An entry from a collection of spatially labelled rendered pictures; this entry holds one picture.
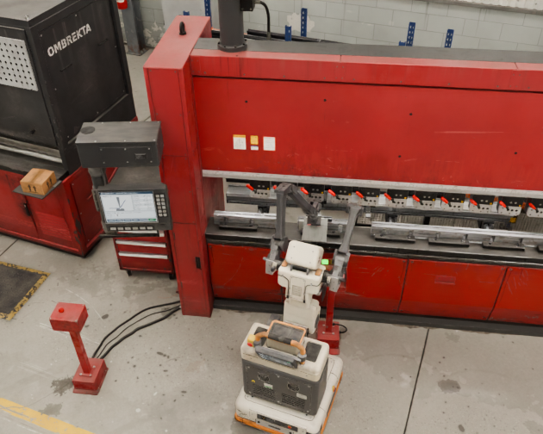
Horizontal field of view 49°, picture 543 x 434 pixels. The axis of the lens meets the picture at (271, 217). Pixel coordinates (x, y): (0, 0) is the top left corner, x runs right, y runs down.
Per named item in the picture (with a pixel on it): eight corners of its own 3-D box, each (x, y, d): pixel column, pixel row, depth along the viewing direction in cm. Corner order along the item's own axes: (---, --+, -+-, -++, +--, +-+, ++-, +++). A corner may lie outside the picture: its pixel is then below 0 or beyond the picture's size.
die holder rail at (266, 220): (214, 224, 467) (213, 214, 461) (215, 219, 471) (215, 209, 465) (277, 228, 462) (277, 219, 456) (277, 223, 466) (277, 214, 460)
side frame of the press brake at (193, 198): (182, 315, 509) (142, 66, 362) (202, 249, 574) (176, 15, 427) (210, 318, 506) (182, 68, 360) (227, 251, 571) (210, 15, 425)
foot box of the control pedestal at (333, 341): (315, 353, 476) (315, 344, 469) (315, 329, 496) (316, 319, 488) (340, 355, 475) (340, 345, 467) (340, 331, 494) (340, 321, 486)
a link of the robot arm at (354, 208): (349, 197, 387) (364, 201, 385) (348, 202, 400) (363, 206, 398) (331, 263, 378) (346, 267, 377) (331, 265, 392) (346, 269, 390)
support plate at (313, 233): (301, 240, 433) (301, 239, 433) (304, 218, 453) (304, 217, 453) (326, 243, 432) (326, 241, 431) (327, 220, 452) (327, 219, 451)
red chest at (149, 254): (121, 280, 542) (100, 194, 478) (138, 244, 580) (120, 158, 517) (175, 284, 537) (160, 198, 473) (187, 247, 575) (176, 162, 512)
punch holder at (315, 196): (303, 201, 440) (303, 183, 429) (304, 194, 446) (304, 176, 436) (323, 202, 438) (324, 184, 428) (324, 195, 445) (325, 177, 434)
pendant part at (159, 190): (106, 232, 405) (96, 190, 382) (109, 220, 414) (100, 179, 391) (172, 230, 405) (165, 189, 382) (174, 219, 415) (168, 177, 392)
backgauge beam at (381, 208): (226, 203, 486) (225, 193, 479) (229, 193, 497) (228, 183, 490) (515, 223, 463) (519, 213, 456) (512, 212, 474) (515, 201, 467)
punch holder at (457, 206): (440, 210, 430) (444, 192, 419) (440, 203, 436) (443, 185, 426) (461, 212, 428) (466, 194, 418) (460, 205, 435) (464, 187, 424)
